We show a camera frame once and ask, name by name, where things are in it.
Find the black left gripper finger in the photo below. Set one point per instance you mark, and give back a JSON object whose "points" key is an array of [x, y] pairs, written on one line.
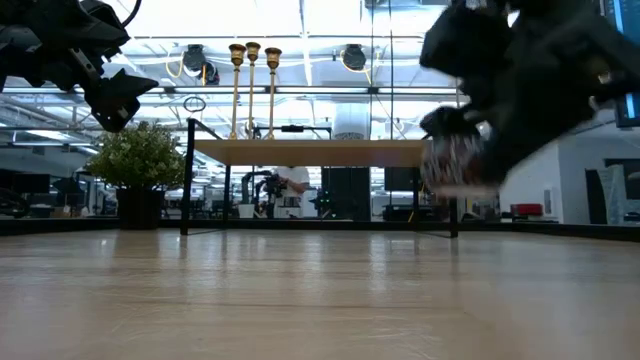
{"points": [[115, 115], [125, 85]]}

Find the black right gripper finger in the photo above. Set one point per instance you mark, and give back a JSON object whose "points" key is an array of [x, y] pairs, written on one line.
{"points": [[447, 122], [502, 160]]}

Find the dark patterned candle tin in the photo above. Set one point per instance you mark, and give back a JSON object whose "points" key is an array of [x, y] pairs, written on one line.
{"points": [[452, 162]]}

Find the grey white patterned candle tin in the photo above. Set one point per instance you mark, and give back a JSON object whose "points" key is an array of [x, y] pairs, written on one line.
{"points": [[356, 136]]}

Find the tall brass candlestick holder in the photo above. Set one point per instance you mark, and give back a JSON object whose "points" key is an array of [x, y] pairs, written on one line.
{"points": [[253, 49]]}

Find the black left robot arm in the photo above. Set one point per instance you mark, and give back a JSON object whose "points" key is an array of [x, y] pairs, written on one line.
{"points": [[20, 50]]}

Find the black background robot arm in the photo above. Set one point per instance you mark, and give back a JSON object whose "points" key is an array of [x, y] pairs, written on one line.
{"points": [[257, 187]]}

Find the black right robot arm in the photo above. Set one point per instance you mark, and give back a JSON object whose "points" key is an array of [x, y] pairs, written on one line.
{"points": [[575, 30]]}

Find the artificial green plant black pot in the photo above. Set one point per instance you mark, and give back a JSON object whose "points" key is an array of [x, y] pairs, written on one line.
{"points": [[137, 155]]}

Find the red box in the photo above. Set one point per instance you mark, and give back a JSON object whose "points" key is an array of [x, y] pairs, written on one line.
{"points": [[526, 209]]}

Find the black round ceiling fixture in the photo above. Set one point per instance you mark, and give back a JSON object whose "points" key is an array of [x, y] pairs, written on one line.
{"points": [[194, 57], [354, 56]]}

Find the computer monitor blue screen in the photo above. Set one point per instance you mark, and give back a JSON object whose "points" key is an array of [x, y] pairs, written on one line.
{"points": [[631, 107]]}

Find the black cabinet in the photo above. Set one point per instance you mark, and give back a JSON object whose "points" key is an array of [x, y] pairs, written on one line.
{"points": [[345, 192]]}

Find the wooden riser shelf black legs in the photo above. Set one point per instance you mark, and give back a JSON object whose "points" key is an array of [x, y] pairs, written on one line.
{"points": [[310, 152]]}

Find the person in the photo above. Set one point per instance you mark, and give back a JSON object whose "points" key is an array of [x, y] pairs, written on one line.
{"points": [[295, 176]]}

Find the white bucket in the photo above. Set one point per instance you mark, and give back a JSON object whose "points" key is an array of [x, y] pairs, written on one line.
{"points": [[246, 210]]}

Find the white cylindrical duct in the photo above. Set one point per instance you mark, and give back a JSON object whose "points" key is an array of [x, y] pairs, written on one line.
{"points": [[350, 117]]}

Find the black aluminium table frame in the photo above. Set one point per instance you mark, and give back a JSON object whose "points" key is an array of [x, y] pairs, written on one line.
{"points": [[75, 225]]}

